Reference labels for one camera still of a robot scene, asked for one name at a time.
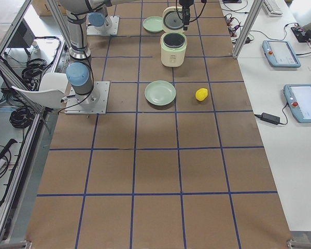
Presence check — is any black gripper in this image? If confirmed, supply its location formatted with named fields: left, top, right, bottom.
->
left=179, top=0, right=194, bottom=30

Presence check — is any cream rice cooker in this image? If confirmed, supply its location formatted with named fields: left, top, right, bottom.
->
left=160, top=6, right=187, bottom=67

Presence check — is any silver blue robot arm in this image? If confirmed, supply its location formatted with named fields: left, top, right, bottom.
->
left=60, top=1, right=194, bottom=106

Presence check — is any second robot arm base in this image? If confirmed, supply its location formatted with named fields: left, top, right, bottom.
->
left=88, top=12, right=112, bottom=29

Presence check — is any green plate far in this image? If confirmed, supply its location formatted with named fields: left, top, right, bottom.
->
left=143, top=16, right=163, bottom=33

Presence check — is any green plate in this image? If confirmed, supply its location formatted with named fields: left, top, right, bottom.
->
left=143, top=16, right=163, bottom=33
left=145, top=80, right=176, bottom=106

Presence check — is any yellow lemon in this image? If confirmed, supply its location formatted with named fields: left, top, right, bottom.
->
left=195, top=88, right=208, bottom=102

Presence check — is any white keyboard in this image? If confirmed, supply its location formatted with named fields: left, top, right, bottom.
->
left=263, top=0, right=283, bottom=17

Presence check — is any green plate near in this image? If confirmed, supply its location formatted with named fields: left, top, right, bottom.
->
left=145, top=80, right=176, bottom=106

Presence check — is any upper teach pendant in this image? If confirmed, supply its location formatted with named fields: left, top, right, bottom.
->
left=262, top=40, right=301, bottom=68

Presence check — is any teach pendant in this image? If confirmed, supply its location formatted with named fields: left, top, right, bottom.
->
left=262, top=40, right=301, bottom=68
left=284, top=84, right=311, bottom=123

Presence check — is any black power adapter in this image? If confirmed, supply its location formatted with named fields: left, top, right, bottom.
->
left=260, top=113, right=280, bottom=125

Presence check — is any lower teach pendant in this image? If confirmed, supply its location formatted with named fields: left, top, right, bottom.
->
left=284, top=84, right=311, bottom=123

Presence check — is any brown paper table cover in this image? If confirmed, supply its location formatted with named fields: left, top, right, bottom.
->
left=26, top=1, right=291, bottom=248

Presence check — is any black monitor left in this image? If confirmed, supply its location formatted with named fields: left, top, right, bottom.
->
left=8, top=19, right=35, bottom=48

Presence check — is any aluminium frame post right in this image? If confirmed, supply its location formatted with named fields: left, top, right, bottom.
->
left=232, top=0, right=263, bottom=59

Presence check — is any black cable coil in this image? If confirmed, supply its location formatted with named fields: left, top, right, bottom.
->
left=9, top=106, right=32, bottom=130

